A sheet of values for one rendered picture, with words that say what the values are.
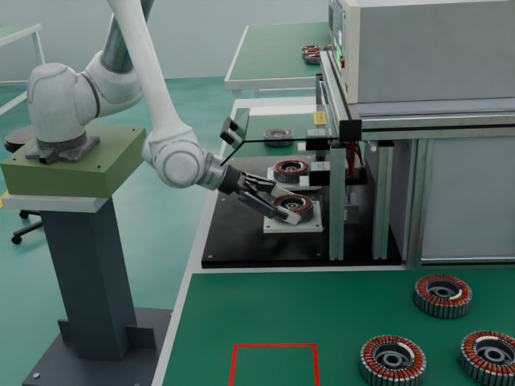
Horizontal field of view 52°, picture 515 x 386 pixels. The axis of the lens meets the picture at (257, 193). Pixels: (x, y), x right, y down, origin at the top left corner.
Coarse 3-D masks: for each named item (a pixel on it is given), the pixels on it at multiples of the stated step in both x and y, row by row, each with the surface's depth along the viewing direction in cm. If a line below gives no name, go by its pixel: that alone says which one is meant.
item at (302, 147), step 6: (300, 144) 160; (306, 144) 156; (312, 144) 155; (318, 144) 155; (324, 144) 155; (348, 144) 154; (354, 144) 154; (300, 150) 156; (306, 150) 156; (312, 150) 156
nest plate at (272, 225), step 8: (264, 216) 142; (312, 216) 140; (264, 224) 138; (272, 224) 137; (280, 224) 137; (288, 224) 137; (304, 224) 137; (312, 224) 136; (264, 232) 136; (272, 232) 136; (280, 232) 136; (288, 232) 136
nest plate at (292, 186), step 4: (268, 168) 170; (272, 168) 169; (268, 172) 167; (272, 172) 167; (268, 176) 164; (272, 176) 164; (272, 180) 162; (276, 180) 162; (276, 184) 159; (280, 184) 159; (284, 184) 159; (288, 184) 159; (292, 184) 159; (296, 184) 158; (284, 188) 157; (288, 188) 157; (292, 188) 157; (296, 188) 157
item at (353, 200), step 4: (344, 196) 140; (352, 196) 140; (344, 200) 138; (352, 200) 138; (356, 200) 138; (344, 204) 136; (348, 204) 136; (352, 204) 136; (356, 204) 136; (344, 208) 136; (348, 208) 136; (352, 208) 136; (356, 208) 136; (348, 212) 137; (352, 212) 136; (356, 212) 136; (348, 216) 137; (352, 216) 137; (356, 216) 137; (348, 220) 138; (352, 220) 137; (356, 220) 137
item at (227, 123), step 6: (228, 120) 127; (222, 126) 126; (228, 126) 124; (234, 126) 129; (222, 132) 120; (228, 132) 121; (222, 138) 121; (228, 138) 121; (234, 138) 121; (228, 144) 121
